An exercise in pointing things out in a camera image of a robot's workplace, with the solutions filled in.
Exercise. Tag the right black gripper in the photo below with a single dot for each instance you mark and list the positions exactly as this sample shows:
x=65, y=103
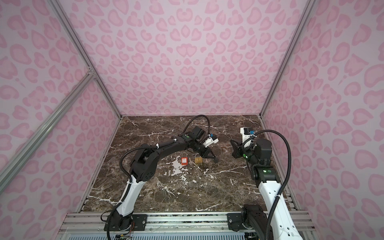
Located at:
x=237, y=149

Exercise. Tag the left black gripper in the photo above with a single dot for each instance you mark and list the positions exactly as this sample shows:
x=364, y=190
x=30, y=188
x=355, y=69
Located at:
x=206, y=153

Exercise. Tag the brass padlock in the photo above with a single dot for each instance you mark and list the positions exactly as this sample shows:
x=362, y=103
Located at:
x=198, y=160

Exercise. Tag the red padlock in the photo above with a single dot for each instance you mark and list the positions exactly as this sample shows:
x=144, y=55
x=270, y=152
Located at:
x=184, y=159

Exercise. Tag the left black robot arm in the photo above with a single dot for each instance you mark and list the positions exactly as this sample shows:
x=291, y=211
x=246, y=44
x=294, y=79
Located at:
x=140, y=165

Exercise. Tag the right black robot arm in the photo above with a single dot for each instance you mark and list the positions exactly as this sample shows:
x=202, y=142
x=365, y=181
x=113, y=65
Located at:
x=277, y=223

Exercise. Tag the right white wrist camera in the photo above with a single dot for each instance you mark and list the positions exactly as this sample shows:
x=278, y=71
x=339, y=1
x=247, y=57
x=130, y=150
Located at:
x=246, y=133

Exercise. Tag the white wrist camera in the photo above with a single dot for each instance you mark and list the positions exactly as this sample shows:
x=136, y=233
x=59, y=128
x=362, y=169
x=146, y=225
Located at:
x=246, y=133
x=200, y=135

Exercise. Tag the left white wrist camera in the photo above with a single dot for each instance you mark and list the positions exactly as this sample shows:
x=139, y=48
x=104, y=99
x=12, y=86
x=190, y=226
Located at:
x=200, y=135

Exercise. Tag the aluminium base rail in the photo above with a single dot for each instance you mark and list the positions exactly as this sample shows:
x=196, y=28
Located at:
x=168, y=222

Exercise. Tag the diagonal aluminium frame strut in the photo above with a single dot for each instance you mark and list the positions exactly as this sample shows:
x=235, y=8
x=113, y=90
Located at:
x=29, y=148

